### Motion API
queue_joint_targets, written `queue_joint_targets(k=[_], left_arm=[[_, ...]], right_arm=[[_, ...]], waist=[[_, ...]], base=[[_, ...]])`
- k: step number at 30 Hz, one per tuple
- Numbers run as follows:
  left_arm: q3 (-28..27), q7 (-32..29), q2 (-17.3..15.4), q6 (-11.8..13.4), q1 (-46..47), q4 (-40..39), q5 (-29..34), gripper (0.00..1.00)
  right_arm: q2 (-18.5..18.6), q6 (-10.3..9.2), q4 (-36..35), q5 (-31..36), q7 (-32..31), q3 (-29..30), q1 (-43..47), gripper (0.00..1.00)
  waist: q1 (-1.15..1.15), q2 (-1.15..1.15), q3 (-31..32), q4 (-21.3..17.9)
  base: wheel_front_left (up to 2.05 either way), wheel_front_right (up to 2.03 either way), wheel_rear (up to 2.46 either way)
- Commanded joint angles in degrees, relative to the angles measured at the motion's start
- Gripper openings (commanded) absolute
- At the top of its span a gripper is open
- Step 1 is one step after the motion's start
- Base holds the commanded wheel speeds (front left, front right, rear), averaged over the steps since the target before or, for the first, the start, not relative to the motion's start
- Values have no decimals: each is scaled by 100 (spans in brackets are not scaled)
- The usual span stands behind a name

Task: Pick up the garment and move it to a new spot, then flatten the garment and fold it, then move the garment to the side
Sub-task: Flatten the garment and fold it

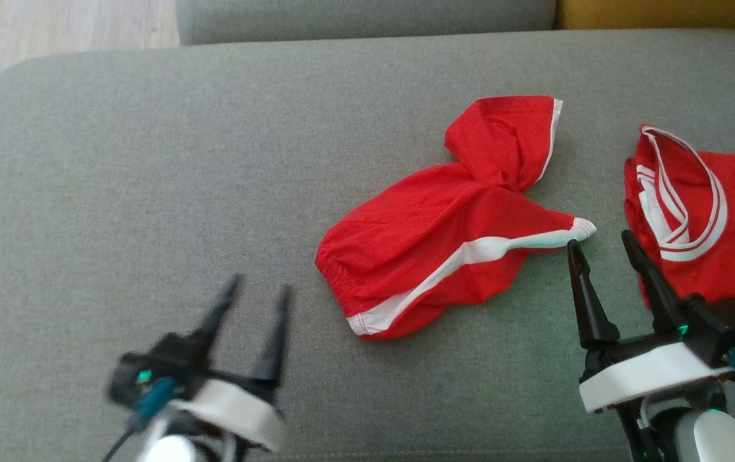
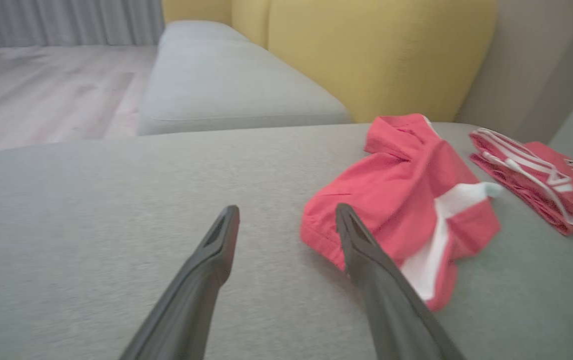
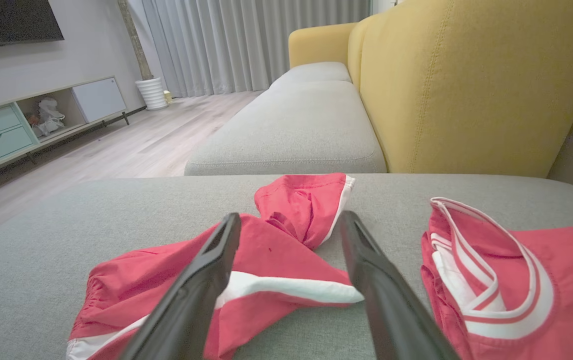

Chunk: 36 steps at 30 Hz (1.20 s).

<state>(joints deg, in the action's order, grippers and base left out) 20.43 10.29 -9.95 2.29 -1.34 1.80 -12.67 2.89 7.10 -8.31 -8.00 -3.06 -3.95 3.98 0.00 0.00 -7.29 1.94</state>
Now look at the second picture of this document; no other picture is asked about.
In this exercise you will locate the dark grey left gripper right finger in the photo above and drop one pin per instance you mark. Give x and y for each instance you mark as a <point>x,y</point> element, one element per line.
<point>391,310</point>

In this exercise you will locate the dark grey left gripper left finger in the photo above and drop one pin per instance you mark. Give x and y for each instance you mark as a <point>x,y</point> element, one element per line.
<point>191,300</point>

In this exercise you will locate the red shorts with white stripe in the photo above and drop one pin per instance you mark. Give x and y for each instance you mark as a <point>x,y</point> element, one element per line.
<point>406,185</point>

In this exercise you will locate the red jersey with number print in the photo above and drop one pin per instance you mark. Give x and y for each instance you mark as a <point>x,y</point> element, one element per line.
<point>556,195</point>

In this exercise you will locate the large grey sofa chaise cushion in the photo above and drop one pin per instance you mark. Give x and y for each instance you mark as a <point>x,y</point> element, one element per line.
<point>116,225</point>

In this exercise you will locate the grey sofa seat cushion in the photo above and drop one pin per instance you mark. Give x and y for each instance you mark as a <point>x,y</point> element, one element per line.
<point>196,31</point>
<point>236,85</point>

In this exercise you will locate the yellow sofa back cushion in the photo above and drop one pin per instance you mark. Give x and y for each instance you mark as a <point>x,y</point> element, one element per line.
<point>250,20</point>
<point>376,55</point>

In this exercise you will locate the yellow sofa armrest cushion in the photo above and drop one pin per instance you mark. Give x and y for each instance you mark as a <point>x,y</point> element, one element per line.
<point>196,10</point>

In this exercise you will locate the grey pleated curtain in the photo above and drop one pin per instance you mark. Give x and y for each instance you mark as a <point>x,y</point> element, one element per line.
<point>66,20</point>

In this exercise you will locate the beige upholstered wall panel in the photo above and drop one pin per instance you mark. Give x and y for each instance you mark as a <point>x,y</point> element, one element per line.
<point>526,65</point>

